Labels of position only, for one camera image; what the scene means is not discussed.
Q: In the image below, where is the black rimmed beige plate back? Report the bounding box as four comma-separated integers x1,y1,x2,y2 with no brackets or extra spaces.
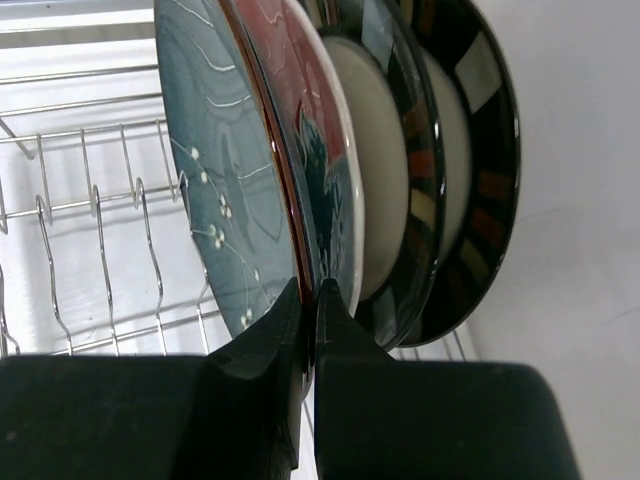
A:
302,1,446,350

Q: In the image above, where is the black rimmed beige plate front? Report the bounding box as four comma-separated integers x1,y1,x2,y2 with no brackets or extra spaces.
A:
399,1,521,347

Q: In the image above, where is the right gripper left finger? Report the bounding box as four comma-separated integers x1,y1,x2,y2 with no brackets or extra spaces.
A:
1,281,306,479

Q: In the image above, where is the dark teal plate front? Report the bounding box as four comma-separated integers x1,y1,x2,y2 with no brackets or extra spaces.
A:
154,1,319,336

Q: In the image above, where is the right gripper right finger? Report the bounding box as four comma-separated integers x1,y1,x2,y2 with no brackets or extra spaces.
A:
314,280,580,479

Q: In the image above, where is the red teal floral plate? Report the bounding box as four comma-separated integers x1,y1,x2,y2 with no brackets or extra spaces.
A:
236,1,365,314

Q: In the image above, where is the black rimmed beige plate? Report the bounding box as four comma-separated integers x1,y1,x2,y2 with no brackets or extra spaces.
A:
302,1,446,350
399,1,521,347

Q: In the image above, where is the white wire dish rack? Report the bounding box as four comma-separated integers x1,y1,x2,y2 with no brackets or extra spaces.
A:
0,0,481,364

